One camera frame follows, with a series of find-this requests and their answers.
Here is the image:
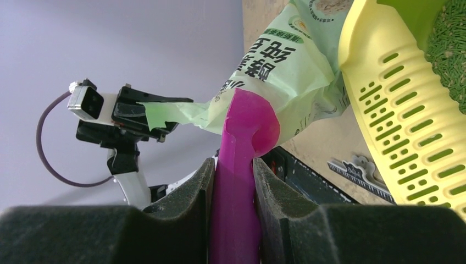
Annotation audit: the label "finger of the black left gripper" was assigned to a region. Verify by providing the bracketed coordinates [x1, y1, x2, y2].
[112, 102, 179, 142]
[117, 86, 194, 105]

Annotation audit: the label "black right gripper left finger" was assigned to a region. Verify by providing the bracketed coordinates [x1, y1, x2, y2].
[1, 158, 215, 263]

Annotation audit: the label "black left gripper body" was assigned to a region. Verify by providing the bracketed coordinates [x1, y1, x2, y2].
[76, 120, 146, 175]

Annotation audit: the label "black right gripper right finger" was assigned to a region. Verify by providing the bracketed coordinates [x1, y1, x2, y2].
[253, 158, 465, 263]

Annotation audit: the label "purple plastic litter scoop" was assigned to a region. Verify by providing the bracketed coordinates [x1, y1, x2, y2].
[208, 89, 280, 263]

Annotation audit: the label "yellow sifting litter tray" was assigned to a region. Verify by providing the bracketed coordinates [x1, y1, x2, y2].
[338, 0, 465, 218]

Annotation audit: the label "green cat litter bag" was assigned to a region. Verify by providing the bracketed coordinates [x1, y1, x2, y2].
[144, 1, 352, 145]

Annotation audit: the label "green litter box base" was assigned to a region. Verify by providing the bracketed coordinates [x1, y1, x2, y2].
[377, 0, 447, 52]

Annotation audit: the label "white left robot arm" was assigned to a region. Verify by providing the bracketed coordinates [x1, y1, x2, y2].
[68, 79, 193, 209]

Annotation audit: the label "green cat litter granules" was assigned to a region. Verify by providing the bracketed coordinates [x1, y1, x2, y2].
[426, 0, 465, 113]

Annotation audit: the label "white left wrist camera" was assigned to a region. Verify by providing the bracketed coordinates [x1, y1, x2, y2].
[67, 79, 117, 126]

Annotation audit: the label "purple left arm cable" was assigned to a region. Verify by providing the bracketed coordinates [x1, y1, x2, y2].
[35, 91, 114, 188]

